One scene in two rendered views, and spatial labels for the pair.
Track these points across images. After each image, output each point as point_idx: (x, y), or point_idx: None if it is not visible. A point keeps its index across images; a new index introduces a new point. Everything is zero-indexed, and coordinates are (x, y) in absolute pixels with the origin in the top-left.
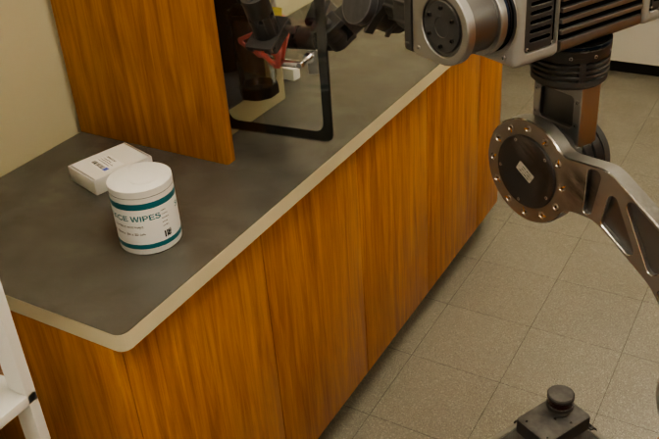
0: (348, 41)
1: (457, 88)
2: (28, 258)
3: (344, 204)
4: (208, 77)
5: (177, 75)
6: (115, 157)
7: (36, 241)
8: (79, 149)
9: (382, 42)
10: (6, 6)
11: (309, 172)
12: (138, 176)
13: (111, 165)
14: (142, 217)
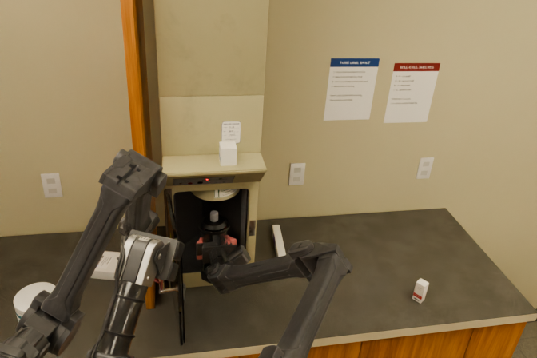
0: (223, 292)
1: (418, 351)
2: (5, 293)
3: None
4: None
5: None
6: (112, 260)
7: (23, 285)
8: None
9: (378, 280)
10: (117, 149)
11: (158, 355)
12: (33, 296)
13: (101, 264)
14: (18, 320)
